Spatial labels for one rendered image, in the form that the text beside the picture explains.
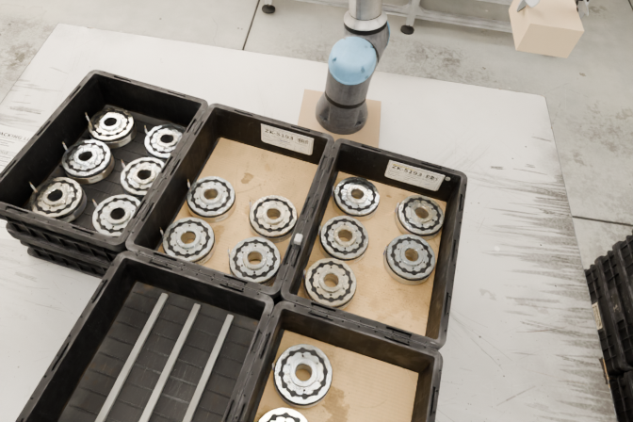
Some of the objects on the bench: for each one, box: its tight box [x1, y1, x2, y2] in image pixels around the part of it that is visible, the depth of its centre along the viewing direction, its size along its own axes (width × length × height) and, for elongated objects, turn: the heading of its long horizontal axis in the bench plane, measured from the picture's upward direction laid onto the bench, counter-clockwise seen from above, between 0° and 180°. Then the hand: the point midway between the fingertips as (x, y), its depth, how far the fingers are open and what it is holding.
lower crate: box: [6, 229, 111, 279], centre depth 114 cm, size 40×30×12 cm
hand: (546, 14), depth 112 cm, fingers closed on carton, 14 cm apart
